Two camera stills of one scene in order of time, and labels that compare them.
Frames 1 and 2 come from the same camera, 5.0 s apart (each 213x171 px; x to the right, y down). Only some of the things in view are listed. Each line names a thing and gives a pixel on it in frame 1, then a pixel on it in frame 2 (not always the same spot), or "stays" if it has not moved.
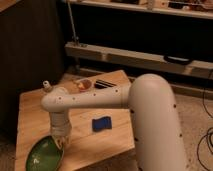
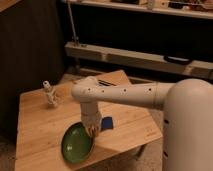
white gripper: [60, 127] -> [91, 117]
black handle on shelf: [177, 60] stays
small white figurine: [47, 87] stays
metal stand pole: [75, 38] stays
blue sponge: [101, 123] stays
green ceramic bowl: [45, 155] -> [76, 143]
